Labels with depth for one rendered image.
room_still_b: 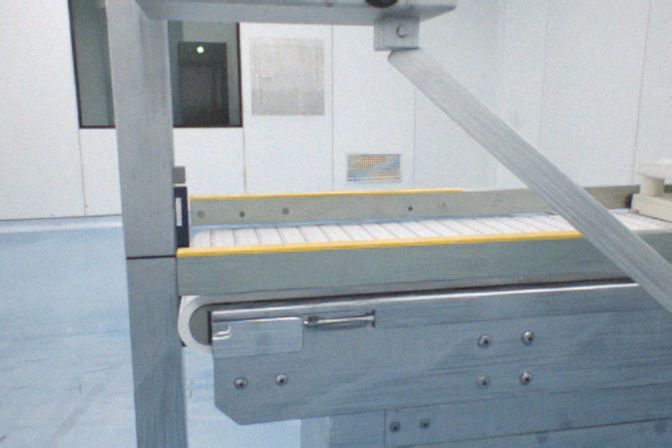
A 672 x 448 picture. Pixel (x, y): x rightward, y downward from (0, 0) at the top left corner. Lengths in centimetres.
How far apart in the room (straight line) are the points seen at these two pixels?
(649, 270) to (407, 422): 26
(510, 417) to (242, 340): 28
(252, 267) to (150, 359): 36
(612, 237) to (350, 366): 22
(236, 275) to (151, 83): 33
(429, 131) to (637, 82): 208
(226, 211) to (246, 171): 504
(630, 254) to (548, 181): 7
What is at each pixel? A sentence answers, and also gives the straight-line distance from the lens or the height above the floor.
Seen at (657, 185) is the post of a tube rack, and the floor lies 98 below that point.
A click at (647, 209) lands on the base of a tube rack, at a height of 95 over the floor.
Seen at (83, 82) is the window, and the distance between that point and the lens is 572.
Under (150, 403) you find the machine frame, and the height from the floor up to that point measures 72.
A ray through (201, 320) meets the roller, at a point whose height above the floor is 92.
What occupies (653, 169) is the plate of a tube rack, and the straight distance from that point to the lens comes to 88.
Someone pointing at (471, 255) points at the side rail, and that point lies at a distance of 51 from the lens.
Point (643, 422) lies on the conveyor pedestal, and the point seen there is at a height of 76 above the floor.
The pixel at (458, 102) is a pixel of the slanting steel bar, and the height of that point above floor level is 109.
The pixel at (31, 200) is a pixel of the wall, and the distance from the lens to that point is 585.
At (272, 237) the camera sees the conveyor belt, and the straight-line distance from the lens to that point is 68.
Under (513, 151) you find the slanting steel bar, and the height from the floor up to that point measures 105.
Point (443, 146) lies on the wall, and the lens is 634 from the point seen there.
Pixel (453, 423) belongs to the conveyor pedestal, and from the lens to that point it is 62.
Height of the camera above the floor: 109
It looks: 11 degrees down
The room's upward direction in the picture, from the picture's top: straight up
